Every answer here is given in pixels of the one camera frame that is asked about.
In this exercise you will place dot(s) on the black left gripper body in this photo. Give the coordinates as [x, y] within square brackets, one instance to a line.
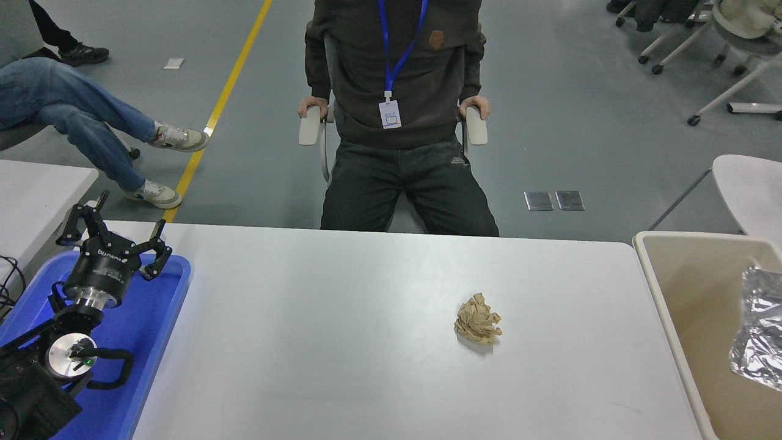
[101, 269]

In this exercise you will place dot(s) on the foil tray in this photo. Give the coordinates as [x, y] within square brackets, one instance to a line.
[760, 330]

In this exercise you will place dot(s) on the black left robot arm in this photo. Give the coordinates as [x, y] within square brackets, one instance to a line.
[24, 397]

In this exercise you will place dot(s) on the person's right hand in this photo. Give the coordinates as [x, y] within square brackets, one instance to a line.
[317, 102]

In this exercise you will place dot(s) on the person's left hand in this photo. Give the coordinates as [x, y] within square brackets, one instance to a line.
[479, 102]

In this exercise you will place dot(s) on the white side table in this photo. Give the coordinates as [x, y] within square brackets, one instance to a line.
[36, 195]

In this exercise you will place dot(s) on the blue plastic tray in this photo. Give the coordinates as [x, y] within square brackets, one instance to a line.
[143, 330]

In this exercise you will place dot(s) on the person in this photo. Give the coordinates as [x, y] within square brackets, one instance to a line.
[61, 104]
[84, 54]
[397, 177]

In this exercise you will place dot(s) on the grey office chair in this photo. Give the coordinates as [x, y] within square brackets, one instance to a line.
[310, 129]

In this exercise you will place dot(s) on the crumpled tan paper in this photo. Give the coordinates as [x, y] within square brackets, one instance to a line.
[478, 320]

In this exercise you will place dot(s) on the silver floor outlet plate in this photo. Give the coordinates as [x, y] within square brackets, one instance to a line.
[569, 200]
[538, 201]

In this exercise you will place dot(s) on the large pale bin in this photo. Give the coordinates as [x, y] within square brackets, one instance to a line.
[696, 305]

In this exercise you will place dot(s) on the chair with dark coat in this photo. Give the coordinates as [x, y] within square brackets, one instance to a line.
[647, 12]

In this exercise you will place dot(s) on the white rounded table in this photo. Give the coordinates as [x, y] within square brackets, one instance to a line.
[754, 189]

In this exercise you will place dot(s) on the white wheeled frame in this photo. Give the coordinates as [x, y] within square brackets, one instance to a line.
[733, 91]

